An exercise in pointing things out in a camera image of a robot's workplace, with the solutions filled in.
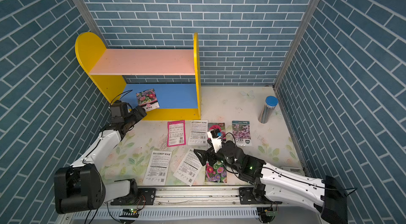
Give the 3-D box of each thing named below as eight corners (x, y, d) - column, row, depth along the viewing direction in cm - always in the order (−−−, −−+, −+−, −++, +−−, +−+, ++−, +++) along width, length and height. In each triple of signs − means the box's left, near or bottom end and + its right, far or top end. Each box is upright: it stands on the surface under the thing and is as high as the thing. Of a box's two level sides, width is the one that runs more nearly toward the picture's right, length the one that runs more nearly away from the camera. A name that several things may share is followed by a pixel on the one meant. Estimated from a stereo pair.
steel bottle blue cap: (258, 124, 103) (267, 105, 87) (256, 114, 107) (264, 95, 92) (269, 124, 103) (280, 105, 88) (266, 114, 107) (276, 95, 92)
